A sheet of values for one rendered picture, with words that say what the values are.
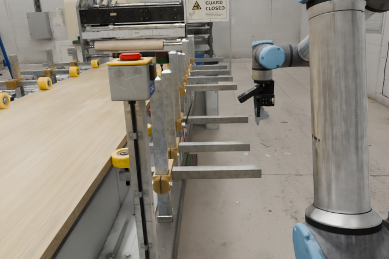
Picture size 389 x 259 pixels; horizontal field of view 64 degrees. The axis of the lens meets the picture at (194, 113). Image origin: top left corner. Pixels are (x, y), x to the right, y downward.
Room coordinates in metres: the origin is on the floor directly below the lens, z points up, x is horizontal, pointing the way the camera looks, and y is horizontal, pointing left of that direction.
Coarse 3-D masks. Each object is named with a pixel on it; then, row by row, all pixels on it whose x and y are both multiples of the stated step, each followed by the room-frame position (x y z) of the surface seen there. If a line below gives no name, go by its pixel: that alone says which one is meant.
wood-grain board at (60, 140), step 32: (32, 96) 1.77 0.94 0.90; (64, 96) 1.74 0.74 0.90; (96, 96) 1.71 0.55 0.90; (0, 128) 1.18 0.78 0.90; (32, 128) 1.17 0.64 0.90; (64, 128) 1.15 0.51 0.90; (96, 128) 1.14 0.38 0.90; (0, 160) 0.87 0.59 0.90; (32, 160) 0.86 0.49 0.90; (64, 160) 0.85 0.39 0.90; (96, 160) 0.84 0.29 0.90; (0, 192) 0.68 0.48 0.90; (32, 192) 0.67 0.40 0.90; (64, 192) 0.67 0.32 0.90; (0, 224) 0.55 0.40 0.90; (32, 224) 0.54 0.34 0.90; (64, 224) 0.54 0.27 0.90; (0, 256) 0.45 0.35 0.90; (32, 256) 0.45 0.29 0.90
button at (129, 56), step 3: (120, 54) 0.57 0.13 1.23; (123, 54) 0.56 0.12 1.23; (126, 54) 0.56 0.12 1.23; (129, 54) 0.56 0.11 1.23; (132, 54) 0.56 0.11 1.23; (135, 54) 0.56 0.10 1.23; (138, 54) 0.57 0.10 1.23; (120, 57) 0.56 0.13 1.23; (123, 57) 0.56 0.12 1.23; (126, 57) 0.55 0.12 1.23; (129, 57) 0.55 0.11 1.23; (132, 57) 0.55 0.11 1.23; (135, 57) 0.56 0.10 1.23; (138, 57) 0.56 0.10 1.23
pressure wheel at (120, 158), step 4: (124, 148) 0.91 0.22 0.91; (116, 152) 0.88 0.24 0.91; (120, 152) 0.89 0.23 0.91; (124, 152) 0.87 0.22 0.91; (128, 152) 0.89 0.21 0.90; (112, 156) 0.86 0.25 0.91; (116, 156) 0.85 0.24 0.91; (120, 156) 0.85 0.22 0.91; (124, 156) 0.85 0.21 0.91; (128, 156) 0.85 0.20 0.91; (112, 160) 0.86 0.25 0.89; (116, 160) 0.84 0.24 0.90; (120, 160) 0.84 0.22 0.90; (124, 160) 0.84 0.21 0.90; (128, 160) 0.84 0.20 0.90; (112, 164) 0.86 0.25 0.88; (116, 164) 0.84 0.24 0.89; (120, 164) 0.84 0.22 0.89; (124, 164) 0.84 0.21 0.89; (128, 164) 0.84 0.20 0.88; (124, 168) 0.87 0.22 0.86; (128, 168) 0.88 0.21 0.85; (128, 184) 0.87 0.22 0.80
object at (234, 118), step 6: (192, 120) 1.35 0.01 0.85; (198, 120) 1.35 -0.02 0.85; (204, 120) 1.35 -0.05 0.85; (210, 120) 1.35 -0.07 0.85; (216, 120) 1.35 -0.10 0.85; (222, 120) 1.35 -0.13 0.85; (228, 120) 1.35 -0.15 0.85; (234, 120) 1.35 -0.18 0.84; (240, 120) 1.34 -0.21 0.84; (246, 120) 1.34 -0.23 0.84
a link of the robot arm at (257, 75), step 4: (252, 72) 1.35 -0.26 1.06; (256, 72) 1.32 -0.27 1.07; (260, 72) 1.31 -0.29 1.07; (264, 72) 1.31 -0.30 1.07; (268, 72) 1.31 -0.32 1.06; (272, 72) 1.33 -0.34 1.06; (252, 76) 1.35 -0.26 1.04; (256, 76) 1.32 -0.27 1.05; (260, 76) 1.31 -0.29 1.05; (264, 76) 1.31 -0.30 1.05; (268, 76) 1.31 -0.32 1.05; (272, 76) 1.34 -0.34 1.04; (260, 80) 1.33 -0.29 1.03; (264, 80) 1.32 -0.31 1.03
